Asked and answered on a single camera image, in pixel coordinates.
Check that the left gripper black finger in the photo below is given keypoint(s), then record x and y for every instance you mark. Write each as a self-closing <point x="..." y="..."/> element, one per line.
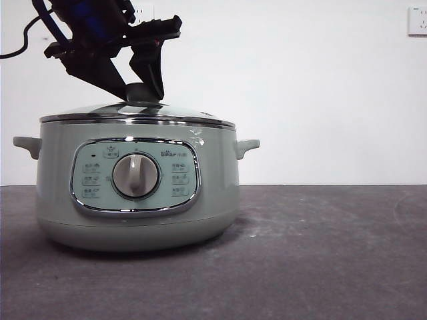
<point x="150" y="66"/>
<point x="96" y="73"/>

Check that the white wall socket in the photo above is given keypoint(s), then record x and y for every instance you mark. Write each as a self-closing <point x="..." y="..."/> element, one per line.
<point x="418" y="21"/>
<point x="146" y="13"/>

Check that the glass lid with green knob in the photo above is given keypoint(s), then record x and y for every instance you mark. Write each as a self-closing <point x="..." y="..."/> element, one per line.
<point x="140" y="110"/>

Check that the pale green electric pot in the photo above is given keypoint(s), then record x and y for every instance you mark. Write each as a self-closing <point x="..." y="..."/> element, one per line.
<point x="53" y="186"/>

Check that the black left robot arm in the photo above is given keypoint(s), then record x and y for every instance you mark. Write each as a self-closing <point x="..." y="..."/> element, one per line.
<point x="86" y="20"/>

